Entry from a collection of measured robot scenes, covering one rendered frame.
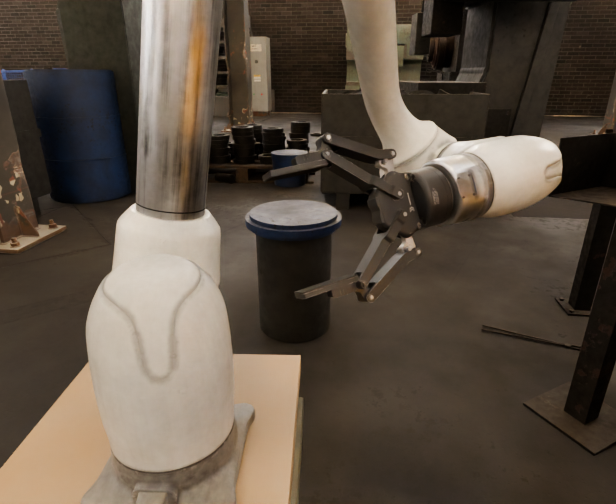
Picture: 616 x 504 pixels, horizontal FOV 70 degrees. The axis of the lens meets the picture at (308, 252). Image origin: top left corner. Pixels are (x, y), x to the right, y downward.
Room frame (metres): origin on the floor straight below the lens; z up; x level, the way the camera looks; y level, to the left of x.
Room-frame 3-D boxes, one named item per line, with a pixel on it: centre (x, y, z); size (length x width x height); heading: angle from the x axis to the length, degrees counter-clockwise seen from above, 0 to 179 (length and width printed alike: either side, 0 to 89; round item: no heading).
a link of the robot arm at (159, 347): (0.45, 0.18, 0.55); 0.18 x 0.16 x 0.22; 16
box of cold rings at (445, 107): (3.25, -0.62, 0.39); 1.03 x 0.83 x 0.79; 86
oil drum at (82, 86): (3.30, 1.65, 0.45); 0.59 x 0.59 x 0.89
